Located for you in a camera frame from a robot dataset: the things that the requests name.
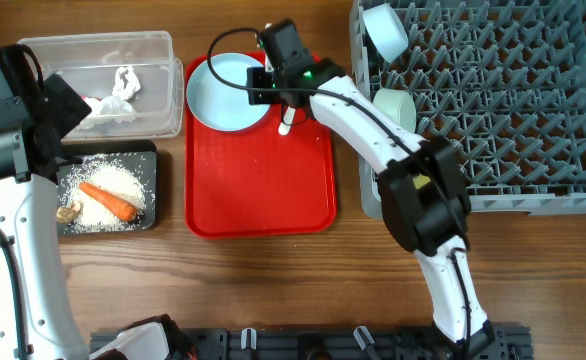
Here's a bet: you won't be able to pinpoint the yellow plastic cup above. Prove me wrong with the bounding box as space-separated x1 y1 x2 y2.
413 175 431 190

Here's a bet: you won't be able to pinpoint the large light blue plate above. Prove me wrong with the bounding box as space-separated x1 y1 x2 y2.
186 53 269 132

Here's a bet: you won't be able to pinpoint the brown walnut food scrap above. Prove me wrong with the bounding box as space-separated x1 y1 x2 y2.
56 202 82 224

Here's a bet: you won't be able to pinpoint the white plastic spoon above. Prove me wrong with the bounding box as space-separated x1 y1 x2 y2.
278 107 296 136

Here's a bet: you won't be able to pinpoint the small light blue bowl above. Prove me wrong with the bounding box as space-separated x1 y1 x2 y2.
363 3 409 63

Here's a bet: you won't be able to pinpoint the orange carrot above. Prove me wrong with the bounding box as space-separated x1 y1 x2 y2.
79 182 138 222

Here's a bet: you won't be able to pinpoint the white tissue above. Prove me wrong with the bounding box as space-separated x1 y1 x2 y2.
78 66 142 130

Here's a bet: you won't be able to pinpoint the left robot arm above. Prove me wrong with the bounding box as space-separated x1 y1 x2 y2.
0 44 197 360

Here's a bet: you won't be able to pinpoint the red serving tray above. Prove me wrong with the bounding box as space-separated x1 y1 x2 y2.
184 49 338 240

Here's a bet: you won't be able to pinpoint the white rice grains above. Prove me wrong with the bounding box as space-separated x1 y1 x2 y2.
58 154 147 235

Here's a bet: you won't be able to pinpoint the green bowl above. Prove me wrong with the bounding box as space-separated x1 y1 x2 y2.
373 89 417 133

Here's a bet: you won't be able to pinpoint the clear plastic waste bin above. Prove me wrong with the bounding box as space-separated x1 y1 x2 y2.
20 31 184 142

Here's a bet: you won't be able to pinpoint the grey dishwasher rack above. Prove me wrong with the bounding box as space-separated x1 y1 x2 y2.
349 1 586 215

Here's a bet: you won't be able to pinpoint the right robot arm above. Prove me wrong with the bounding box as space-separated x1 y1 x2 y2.
247 19 491 359

